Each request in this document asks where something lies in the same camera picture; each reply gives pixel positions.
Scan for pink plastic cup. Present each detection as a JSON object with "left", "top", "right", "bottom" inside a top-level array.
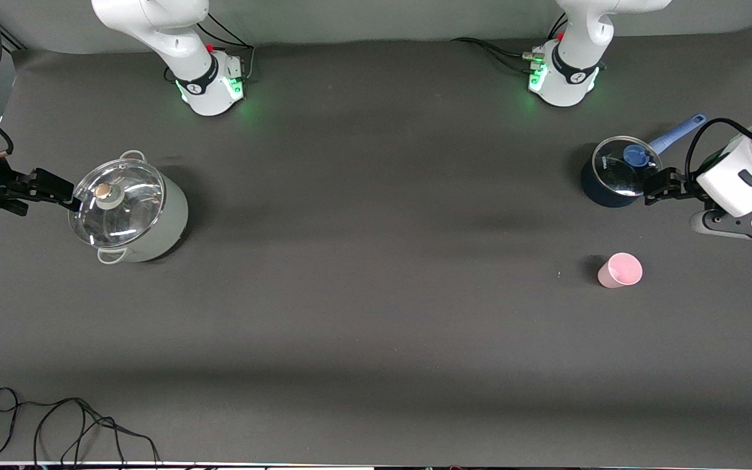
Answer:
[{"left": 597, "top": 253, "right": 643, "bottom": 289}]

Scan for glass lid with blue knob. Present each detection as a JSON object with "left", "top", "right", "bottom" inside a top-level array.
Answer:
[{"left": 593, "top": 136, "right": 663, "bottom": 197}]

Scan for dark blue saucepan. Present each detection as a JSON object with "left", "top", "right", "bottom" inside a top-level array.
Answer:
[{"left": 580, "top": 114, "right": 708, "bottom": 208}]

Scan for glass lid with grey knob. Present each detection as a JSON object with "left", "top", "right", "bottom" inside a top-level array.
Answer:
[{"left": 68, "top": 159, "right": 166, "bottom": 249}]

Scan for grey-green cooking pot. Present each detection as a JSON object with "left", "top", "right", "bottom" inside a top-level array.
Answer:
[{"left": 69, "top": 150, "right": 189, "bottom": 265}]

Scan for black left base cable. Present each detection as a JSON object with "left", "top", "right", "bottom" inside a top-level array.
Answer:
[{"left": 451, "top": 13, "right": 569, "bottom": 74}]

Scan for black base cable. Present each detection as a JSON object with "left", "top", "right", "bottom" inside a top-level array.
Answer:
[
  {"left": 164, "top": 13, "right": 257, "bottom": 86},
  {"left": 451, "top": 13, "right": 569, "bottom": 74}
]

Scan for thin black loose cable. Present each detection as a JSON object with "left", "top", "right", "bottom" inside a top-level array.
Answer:
[{"left": 0, "top": 387, "right": 161, "bottom": 467}]

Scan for black right base cable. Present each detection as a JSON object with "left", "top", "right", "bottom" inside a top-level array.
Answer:
[{"left": 164, "top": 13, "right": 257, "bottom": 86}]

